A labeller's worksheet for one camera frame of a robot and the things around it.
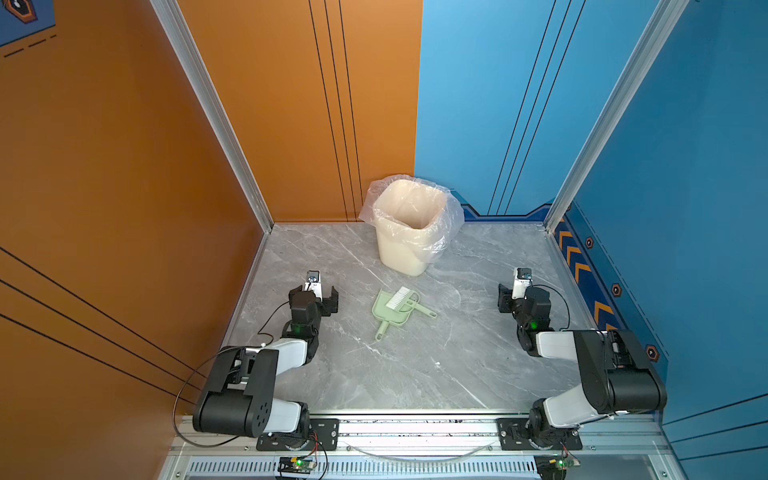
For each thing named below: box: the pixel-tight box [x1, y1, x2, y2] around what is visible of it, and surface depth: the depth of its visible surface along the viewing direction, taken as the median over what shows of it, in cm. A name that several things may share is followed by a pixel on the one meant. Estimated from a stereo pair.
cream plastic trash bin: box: [373, 180, 448, 277], surface depth 96 cm
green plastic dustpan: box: [372, 288, 411, 342], surface depth 96 cm
